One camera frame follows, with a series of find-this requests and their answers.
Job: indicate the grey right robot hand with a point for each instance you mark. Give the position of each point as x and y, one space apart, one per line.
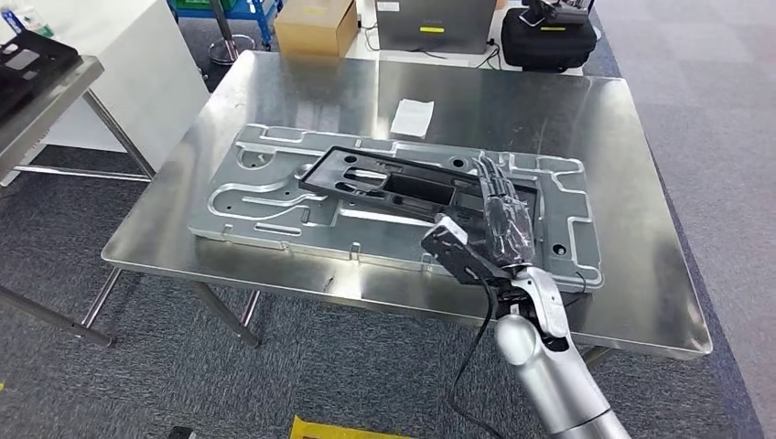
509 230

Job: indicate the black plastic panel part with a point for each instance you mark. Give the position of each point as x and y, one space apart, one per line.
418 188
36 72

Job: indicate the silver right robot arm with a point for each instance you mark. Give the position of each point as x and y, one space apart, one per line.
558 375

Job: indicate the stainless steel workbench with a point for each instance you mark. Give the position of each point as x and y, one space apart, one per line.
545 109

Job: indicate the blue metal shelf rack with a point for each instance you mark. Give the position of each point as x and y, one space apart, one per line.
254 9

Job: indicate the aluminium fixture plate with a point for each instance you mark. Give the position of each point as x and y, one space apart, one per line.
388 242

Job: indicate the white paper sheet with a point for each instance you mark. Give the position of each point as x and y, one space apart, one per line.
412 118

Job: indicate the black carry bag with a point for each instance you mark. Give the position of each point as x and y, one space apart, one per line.
545 48

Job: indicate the grey metal case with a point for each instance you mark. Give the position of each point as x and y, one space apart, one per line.
433 21

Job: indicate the black device on bag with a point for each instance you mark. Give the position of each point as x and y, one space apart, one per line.
555 11

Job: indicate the white table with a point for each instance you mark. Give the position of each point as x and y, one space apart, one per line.
367 51

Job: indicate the brown cardboard box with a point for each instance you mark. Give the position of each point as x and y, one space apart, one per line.
312 27

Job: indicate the stanchion with chrome base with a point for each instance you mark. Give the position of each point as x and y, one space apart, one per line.
230 48

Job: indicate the black robot foot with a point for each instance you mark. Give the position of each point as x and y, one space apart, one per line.
182 433

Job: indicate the white partition panel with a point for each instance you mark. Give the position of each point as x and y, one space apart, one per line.
145 72

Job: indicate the stainless steel side table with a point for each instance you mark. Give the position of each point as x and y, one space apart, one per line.
42 103

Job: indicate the clear plastic bottle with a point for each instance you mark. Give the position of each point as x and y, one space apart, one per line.
33 23

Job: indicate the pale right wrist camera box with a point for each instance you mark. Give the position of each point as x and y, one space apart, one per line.
448 233

